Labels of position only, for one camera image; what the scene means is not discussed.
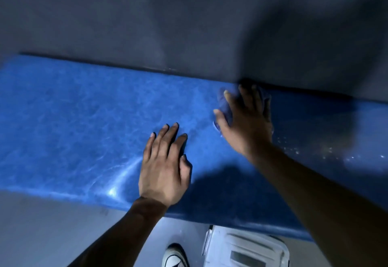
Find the white and black sneaker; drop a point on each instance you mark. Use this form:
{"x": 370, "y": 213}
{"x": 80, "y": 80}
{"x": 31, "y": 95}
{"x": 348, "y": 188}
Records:
{"x": 174, "y": 257}

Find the person's left little finger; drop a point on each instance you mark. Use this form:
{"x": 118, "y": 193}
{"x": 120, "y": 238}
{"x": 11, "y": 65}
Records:
{"x": 148, "y": 148}

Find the blue cleaning cloth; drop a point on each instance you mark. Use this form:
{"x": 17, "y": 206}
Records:
{"x": 225, "y": 109}

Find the person's right middle finger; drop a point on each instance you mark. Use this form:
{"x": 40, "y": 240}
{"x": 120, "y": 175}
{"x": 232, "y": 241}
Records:
{"x": 246, "y": 97}

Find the person's left middle finger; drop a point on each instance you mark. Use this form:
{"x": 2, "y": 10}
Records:
{"x": 169, "y": 139}

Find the person's left thumb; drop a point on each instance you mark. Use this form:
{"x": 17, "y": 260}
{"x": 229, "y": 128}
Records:
{"x": 186, "y": 169}

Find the person's right hand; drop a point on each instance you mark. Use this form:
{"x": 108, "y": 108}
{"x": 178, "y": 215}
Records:
{"x": 250, "y": 127}

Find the person's left forearm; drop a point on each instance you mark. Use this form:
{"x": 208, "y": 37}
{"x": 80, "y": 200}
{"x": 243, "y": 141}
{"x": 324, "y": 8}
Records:
{"x": 121, "y": 236}

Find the person's right little finger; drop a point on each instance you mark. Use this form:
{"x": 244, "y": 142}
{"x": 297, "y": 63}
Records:
{"x": 267, "y": 107}

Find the person's right thumb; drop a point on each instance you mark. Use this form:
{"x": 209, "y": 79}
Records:
{"x": 222, "y": 123}

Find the white plastic container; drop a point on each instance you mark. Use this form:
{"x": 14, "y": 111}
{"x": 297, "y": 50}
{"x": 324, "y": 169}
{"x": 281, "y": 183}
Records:
{"x": 245, "y": 250}

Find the person's right forearm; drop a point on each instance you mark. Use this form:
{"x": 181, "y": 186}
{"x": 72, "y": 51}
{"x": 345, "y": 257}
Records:
{"x": 327, "y": 209}

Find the person's left hand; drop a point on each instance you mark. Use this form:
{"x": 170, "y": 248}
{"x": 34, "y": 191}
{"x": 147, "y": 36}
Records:
{"x": 160, "y": 176}

